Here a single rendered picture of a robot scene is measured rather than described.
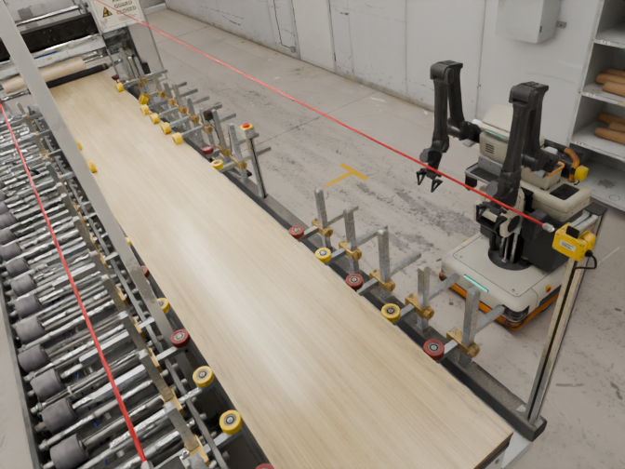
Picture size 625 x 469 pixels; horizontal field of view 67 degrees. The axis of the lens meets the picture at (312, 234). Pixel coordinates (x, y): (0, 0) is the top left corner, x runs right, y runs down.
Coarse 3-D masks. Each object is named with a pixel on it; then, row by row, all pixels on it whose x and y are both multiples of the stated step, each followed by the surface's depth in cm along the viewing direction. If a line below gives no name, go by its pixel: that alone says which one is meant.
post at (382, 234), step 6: (378, 234) 208; (384, 234) 206; (378, 240) 210; (384, 240) 208; (384, 246) 210; (384, 252) 212; (384, 258) 214; (384, 264) 216; (384, 270) 219; (384, 276) 221; (390, 276) 224; (384, 282) 224; (384, 294) 230; (390, 294) 231
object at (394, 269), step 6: (414, 252) 239; (408, 258) 236; (414, 258) 236; (396, 264) 234; (402, 264) 233; (408, 264) 236; (390, 270) 232; (396, 270) 232; (366, 282) 227; (372, 282) 227; (378, 282) 228; (360, 288) 225; (366, 288) 225; (360, 294) 224
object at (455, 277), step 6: (450, 276) 220; (456, 276) 219; (444, 282) 218; (450, 282) 217; (456, 282) 220; (432, 288) 215; (438, 288) 215; (444, 288) 216; (432, 294) 213; (438, 294) 216; (408, 306) 209; (402, 312) 208; (408, 312) 208; (402, 318) 207; (396, 324) 206
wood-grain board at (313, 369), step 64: (128, 128) 384; (128, 192) 308; (192, 192) 297; (192, 256) 248; (256, 256) 241; (192, 320) 213; (256, 320) 208; (320, 320) 203; (384, 320) 198; (256, 384) 183; (320, 384) 179; (384, 384) 175; (448, 384) 172; (320, 448) 160; (384, 448) 157; (448, 448) 154
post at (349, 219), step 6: (348, 210) 223; (348, 216) 224; (348, 222) 227; (348, 228) 230; (354, 228) 231; (348, 234) 233; (354, 234) 234; (348, 240) 236; (354, 240) 236; (348, 246) 239; (354, 246) 238; (354, 264) 245; (354, 270) 248
